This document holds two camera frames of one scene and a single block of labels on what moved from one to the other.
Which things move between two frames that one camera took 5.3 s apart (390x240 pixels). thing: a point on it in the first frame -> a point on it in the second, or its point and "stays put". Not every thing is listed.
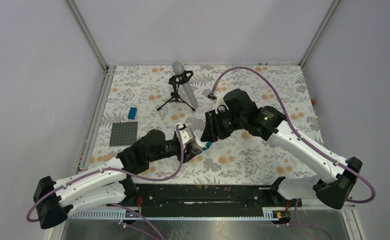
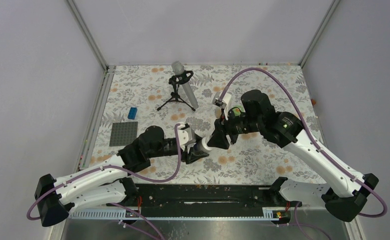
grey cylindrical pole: x=178 y=67 stays put
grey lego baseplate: x=123 y=133 stays put
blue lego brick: x=132 y=113 stays put
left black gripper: x=190 y=152 -> x=191 y=156
